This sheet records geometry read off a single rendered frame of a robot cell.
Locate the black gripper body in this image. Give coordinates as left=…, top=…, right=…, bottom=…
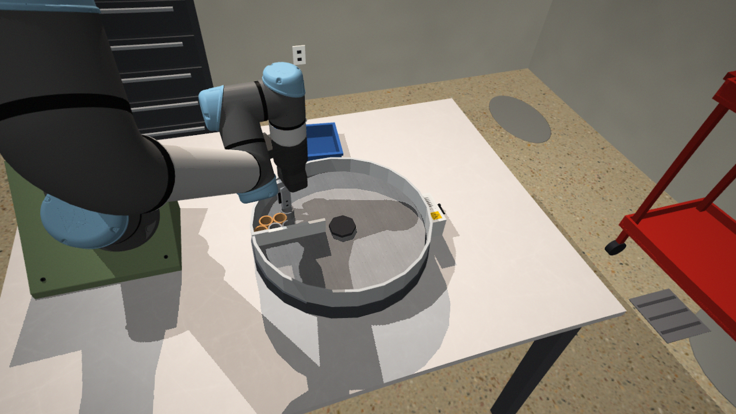
left=263, top=118, right=308, bottom=193

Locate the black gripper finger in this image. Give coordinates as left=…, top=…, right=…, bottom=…
left=280, top=186, right=292, bottom=209
left=277, top=179, right=285, bottom=204

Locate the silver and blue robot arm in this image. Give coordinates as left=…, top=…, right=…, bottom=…
left=0, top=0, right=306, bottom=252

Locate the blue crate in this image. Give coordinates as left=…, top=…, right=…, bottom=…
left=306, top=122, right=343, bottom=161

